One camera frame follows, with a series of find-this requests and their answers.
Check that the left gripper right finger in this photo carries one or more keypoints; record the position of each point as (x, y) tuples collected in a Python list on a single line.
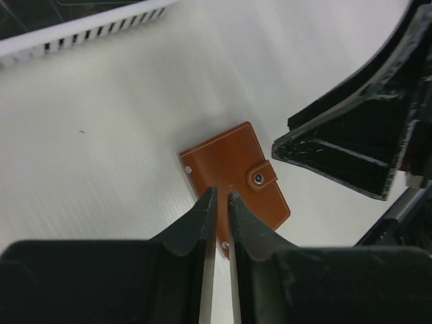
[(274, 281)]

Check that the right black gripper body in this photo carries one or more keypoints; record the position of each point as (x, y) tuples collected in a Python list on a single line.
[(394, 84)]

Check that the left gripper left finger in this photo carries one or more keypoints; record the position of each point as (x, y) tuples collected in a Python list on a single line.
[(165, 279)]

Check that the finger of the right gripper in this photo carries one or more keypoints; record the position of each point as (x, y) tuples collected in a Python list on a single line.
[(362, 155)]

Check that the brown leather card holder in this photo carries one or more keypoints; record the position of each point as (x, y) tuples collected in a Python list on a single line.
[(234, 160)]

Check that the white plastic slotted basket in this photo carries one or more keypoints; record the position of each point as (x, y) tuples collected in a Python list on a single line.
[(31, 29)]

